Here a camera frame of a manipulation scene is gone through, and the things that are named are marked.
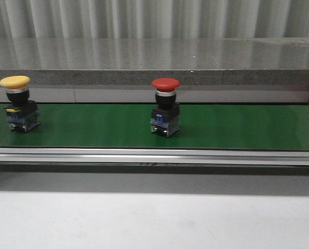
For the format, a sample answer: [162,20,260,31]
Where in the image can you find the white pleated curtain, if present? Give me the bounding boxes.
[0,1,309,38]

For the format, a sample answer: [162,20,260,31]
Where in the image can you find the white panel under counter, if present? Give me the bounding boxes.
[0,85,309,104]

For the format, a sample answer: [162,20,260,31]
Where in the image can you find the grey speckled stone counter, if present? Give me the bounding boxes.
[0,38,309,88]

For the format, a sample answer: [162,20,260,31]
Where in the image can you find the aluminium conveyor frame rail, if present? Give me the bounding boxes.
[0,148,309,166]

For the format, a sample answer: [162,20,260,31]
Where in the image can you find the green conveyor belt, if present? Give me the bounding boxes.
[0,103,309,150]

